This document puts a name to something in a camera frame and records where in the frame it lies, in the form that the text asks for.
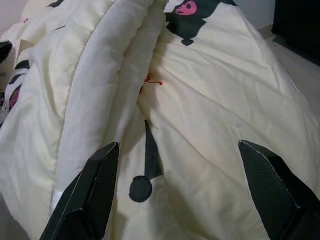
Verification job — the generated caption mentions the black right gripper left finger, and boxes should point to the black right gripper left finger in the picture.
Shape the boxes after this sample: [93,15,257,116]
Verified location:
[39,141,121,240]

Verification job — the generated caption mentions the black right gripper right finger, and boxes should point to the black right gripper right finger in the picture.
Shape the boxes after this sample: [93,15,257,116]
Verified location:
[237,139,320,240]

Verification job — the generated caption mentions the cream cartoon print comforter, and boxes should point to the cream cartoon print comforter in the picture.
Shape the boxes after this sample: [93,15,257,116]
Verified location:
[0,0,320,240]

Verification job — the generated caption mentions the black cabinet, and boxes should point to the black cabinet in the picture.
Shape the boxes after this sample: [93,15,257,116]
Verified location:
[271,0,320,66]

